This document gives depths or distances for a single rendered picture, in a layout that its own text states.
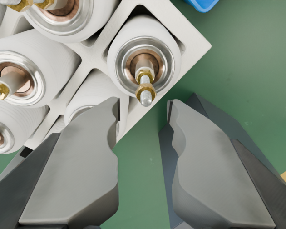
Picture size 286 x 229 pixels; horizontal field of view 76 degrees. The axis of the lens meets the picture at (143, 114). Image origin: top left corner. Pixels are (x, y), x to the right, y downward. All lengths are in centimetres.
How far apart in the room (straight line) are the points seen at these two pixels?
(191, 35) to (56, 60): 20
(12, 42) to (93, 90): 11
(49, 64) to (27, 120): 13
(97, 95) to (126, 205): 71
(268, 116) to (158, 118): 35
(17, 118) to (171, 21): 28
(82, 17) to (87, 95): 10
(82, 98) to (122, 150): 41
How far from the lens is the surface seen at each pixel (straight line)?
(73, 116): 28
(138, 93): 17
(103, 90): 29
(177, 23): 30
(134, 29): 23
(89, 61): 32
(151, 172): 75
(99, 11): 23
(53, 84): 28
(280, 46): 60
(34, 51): 27
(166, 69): 24
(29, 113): 37
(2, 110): 35
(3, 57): 28
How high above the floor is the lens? 48
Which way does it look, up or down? 57 degrees down
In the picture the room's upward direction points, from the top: 179 degrees clockwise
